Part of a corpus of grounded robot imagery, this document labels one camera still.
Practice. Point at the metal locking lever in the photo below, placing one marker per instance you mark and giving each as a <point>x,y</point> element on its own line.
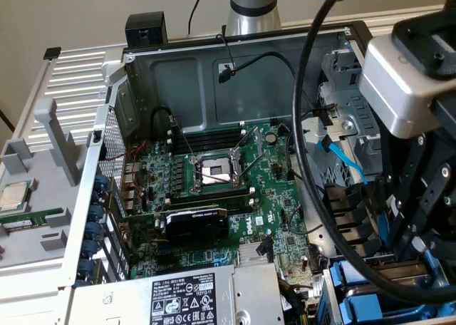
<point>185,139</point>

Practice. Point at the black graphics card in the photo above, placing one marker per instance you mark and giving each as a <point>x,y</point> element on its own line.
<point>196,225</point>

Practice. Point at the small black end cap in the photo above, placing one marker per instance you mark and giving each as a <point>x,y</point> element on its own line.
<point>51,52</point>

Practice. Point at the black mount box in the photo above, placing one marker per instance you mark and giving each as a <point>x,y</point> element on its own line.
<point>146,29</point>

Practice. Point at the grey power supply unit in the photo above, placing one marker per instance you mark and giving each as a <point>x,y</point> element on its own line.
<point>142,296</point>

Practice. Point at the black RAM slot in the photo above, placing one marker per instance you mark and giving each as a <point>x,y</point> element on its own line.
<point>210,194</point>
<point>206,144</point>
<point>213,203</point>
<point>206,135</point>

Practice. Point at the green motherboard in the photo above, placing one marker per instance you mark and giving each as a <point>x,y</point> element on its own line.
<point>270,204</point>

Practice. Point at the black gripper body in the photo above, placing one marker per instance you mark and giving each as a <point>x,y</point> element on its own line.
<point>445,125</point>

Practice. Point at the grey disk bay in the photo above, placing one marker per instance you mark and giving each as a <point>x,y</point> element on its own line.
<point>329,296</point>

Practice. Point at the metal socket cover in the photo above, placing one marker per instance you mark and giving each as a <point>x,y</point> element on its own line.
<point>254,139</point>

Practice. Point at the open PC case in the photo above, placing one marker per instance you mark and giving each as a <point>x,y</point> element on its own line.
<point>249,90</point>

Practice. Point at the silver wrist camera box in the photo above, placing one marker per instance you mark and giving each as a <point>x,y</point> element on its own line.
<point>395,86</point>

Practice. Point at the grey parts rack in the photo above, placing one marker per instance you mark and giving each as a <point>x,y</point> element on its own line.
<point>46,182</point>

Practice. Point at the green RAM stick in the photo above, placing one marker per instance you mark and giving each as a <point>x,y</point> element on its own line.
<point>21,222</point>

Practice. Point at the silver CPU chip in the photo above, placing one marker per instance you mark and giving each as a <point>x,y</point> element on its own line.
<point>12,195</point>

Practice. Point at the coin cell battery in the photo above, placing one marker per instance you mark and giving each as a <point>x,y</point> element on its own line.
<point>271,138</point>

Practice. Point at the CPU socket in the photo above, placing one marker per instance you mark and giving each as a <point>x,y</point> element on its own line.
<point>213,171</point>

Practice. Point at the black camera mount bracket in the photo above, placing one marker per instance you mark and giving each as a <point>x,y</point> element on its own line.
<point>427,43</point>

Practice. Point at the silver chipset heatsink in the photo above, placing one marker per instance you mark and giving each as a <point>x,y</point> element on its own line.
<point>249,253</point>

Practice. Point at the blue card latch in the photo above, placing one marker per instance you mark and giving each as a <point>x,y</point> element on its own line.
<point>91,249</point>
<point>98,197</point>
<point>93,231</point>
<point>95,214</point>
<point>87,268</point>
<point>100,182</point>

